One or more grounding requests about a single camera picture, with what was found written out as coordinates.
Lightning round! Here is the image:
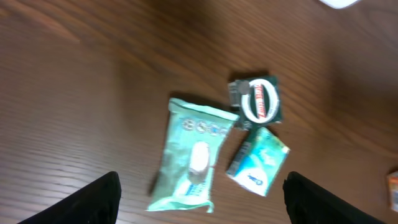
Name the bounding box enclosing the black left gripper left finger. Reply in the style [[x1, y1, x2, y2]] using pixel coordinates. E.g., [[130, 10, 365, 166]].
[[20, 171, 121, 224]]

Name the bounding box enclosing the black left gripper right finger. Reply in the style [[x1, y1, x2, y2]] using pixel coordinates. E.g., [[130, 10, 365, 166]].
[[283, 171, 382, 224]]

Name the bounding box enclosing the small teal gum pack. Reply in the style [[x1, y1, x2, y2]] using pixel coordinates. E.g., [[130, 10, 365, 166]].
[[226, 127, 290, 197]]

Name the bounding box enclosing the orange snack packet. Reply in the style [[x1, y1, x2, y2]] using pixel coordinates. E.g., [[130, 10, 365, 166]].
[[387, 171, 398, 212]]

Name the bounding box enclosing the black round logo packet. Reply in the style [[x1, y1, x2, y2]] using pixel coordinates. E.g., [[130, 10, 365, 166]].
[[228, 75, 283, 131]]

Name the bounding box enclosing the light green candy packet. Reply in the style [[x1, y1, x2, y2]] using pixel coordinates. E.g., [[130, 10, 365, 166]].
[[147, 98, 239, 213]]

